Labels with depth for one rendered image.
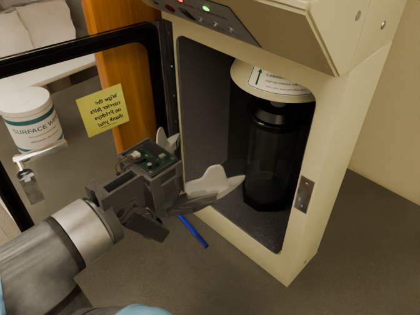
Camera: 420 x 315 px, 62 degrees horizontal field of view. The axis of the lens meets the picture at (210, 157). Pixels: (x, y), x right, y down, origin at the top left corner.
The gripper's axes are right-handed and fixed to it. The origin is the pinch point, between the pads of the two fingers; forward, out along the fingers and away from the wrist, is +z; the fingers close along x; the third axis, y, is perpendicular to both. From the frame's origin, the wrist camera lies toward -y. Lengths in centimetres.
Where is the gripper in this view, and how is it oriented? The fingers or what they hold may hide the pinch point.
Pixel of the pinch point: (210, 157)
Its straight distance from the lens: 56.1
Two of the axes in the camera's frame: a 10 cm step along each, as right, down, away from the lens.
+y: 0.0, -7.5, -6.7
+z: 7.0, -4.8, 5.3
